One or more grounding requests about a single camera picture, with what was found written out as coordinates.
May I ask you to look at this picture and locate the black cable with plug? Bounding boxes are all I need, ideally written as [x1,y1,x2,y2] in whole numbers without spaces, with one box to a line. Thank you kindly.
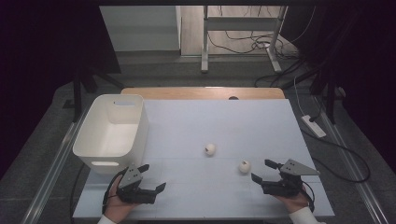
[308,92,325,123]

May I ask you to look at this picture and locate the wooden table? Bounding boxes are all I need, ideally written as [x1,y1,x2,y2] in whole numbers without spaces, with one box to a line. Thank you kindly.
[120,87,286,101]

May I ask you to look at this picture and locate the tangled black floor cables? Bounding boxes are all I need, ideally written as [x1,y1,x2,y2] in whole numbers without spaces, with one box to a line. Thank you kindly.
[207,6,300,59]

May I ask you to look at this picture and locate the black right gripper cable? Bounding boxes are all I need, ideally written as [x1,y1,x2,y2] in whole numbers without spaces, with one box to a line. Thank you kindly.
[302,181,316,213]

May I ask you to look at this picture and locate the white plastic storage bin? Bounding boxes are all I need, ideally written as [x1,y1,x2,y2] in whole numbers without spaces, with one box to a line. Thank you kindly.
[72,93,149,175]

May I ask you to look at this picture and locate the person's left hand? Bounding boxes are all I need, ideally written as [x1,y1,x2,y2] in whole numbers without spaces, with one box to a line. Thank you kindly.
[104,178,139,224]

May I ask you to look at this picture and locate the white power strip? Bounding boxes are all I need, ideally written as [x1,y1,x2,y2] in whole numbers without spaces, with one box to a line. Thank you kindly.
[301,114,327,139]

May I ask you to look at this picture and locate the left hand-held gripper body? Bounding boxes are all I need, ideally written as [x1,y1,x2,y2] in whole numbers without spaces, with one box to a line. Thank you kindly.
[116,163,158,205]

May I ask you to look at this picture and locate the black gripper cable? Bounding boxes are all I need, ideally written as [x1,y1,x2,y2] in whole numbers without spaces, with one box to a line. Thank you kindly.
[102,167,129,216]
[302,181,316,213]

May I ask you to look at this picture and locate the person's right hand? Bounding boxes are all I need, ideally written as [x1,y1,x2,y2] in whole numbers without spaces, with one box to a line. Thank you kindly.
[275,186,311,215]

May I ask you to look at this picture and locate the pale blue table mat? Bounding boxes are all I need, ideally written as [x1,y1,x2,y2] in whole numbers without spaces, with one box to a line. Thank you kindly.
[72,98,335,220]

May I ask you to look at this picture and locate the black looped floor cable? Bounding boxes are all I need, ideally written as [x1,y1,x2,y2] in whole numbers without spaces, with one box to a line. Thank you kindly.
[300,127,372,184]

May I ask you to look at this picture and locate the grey metal stand frame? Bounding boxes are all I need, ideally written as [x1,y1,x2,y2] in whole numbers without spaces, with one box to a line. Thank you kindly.
[200,5,289,75]

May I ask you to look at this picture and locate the metal floor rail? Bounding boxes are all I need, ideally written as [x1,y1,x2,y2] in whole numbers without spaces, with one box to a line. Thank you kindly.
[314,96,390,224]
[20,105,92,224]

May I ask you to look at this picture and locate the black tripod stand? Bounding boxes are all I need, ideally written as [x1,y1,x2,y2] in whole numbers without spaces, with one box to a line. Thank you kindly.
[64,66,125,123]
[309,62,339,125]

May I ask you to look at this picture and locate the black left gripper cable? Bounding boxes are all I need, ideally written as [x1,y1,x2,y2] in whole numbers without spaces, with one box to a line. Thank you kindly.
[102,167,129,216]

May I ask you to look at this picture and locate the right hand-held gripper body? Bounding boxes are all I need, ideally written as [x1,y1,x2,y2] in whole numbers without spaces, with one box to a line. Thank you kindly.
[261,159,321,198]

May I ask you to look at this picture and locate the white cabinet panel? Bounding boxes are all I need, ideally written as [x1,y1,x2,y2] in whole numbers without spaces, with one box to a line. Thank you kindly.
[99,5,182,52]

